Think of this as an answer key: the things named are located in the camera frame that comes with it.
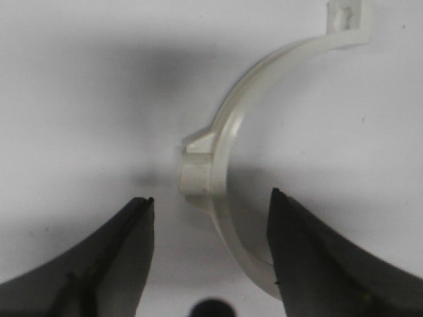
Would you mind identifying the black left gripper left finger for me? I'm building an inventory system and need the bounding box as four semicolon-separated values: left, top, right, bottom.
1;197;155;316

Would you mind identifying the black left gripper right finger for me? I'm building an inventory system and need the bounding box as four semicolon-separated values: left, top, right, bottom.
267;188;422;316

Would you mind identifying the white plastic half clamp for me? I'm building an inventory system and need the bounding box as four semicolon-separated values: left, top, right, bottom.
179;1;373;299

